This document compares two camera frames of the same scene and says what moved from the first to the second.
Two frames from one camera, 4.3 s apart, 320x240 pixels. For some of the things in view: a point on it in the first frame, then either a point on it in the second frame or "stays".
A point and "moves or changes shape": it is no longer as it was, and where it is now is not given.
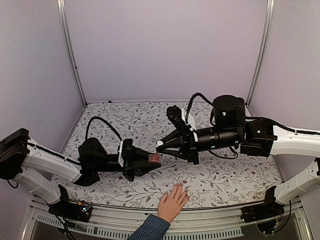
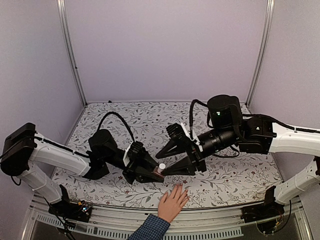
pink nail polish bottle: (154, 158) moves or changes shape
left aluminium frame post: (61, 4) stays
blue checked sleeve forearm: (154, 228) stays
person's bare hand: (169, 206) stays
